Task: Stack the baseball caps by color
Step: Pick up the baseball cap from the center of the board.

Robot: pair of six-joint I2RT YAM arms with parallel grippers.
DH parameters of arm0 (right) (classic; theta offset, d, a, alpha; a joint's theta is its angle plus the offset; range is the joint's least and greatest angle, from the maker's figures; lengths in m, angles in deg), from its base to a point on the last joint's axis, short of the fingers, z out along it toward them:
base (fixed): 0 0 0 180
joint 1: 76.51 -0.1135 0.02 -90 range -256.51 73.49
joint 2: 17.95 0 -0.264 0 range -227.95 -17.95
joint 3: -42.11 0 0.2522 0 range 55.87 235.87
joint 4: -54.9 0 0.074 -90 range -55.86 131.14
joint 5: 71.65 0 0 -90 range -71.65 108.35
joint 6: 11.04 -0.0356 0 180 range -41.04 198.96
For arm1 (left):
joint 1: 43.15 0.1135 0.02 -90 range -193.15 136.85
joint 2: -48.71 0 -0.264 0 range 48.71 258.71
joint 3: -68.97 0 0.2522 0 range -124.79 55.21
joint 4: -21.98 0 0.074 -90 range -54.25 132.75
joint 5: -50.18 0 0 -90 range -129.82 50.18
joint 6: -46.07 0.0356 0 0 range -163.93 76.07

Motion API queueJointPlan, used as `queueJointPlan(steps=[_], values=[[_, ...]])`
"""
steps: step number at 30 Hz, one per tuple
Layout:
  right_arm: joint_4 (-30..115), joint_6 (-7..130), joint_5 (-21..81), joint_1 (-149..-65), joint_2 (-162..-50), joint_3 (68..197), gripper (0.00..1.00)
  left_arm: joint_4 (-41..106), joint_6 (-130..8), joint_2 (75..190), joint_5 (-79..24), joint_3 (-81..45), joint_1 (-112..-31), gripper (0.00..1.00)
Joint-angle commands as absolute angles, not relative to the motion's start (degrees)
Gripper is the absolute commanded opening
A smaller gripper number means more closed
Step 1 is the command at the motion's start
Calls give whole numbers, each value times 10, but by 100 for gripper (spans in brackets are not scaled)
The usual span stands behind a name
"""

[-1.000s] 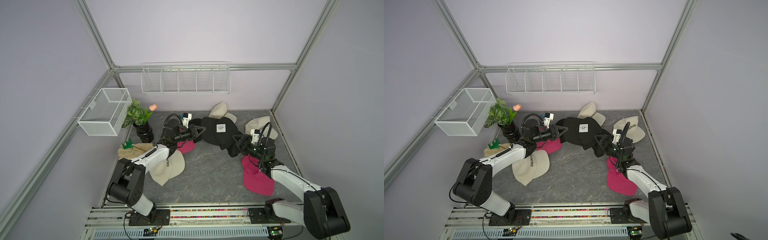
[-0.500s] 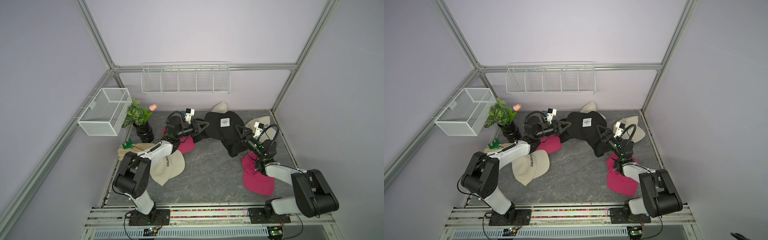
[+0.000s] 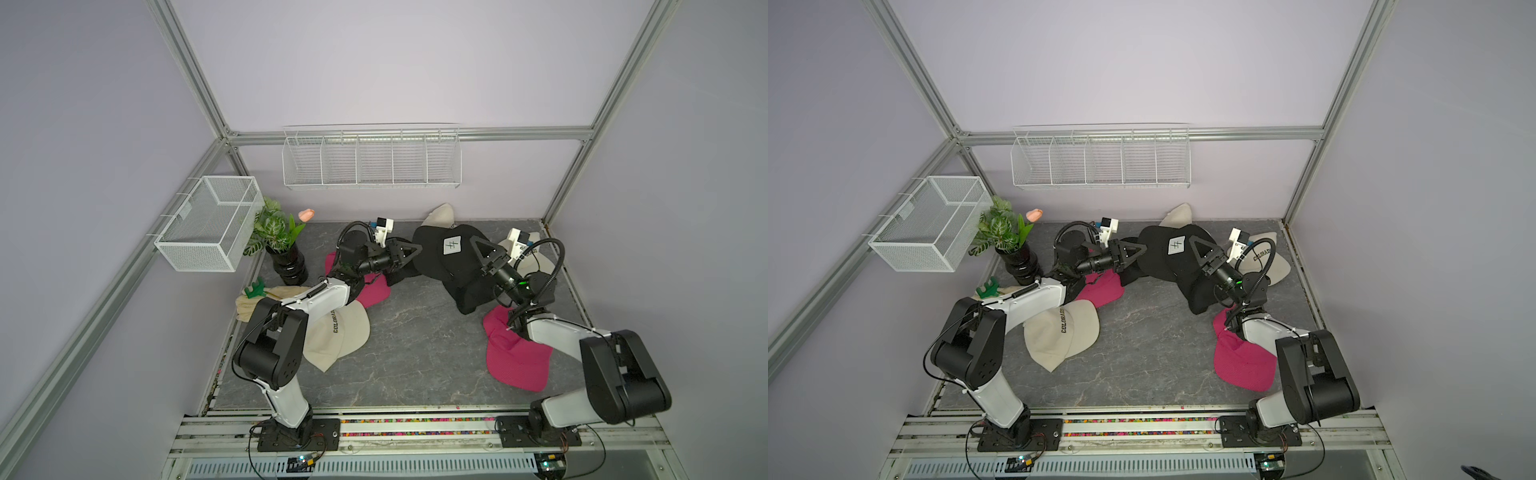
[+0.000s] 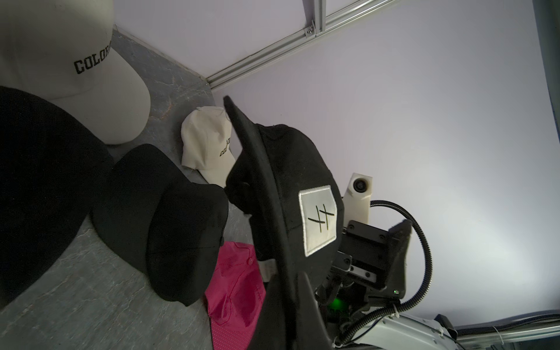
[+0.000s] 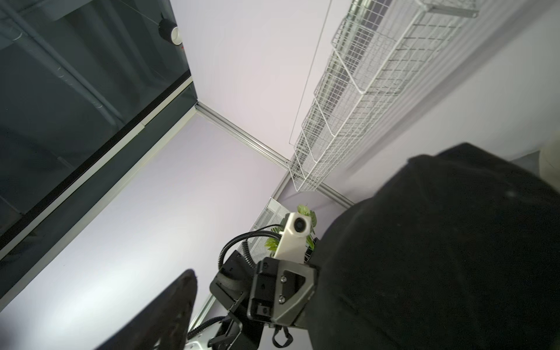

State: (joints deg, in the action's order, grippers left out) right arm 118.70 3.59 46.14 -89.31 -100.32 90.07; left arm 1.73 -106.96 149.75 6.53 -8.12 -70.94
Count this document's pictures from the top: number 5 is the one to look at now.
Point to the black cap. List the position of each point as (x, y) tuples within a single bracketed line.
[(458, 250)]

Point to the long white wire shelf basket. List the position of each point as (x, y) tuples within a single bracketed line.
[(378, 51)]

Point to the cream cap back right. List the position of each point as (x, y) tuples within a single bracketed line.
[(549, 161)]

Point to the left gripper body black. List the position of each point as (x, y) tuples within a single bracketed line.
[(280, 292)]

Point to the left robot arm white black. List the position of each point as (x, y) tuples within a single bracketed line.
[(231, 288)]

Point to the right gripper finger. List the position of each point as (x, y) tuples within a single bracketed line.
[(163, 324)]

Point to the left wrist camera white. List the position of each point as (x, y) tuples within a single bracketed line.
[(293, 243)]

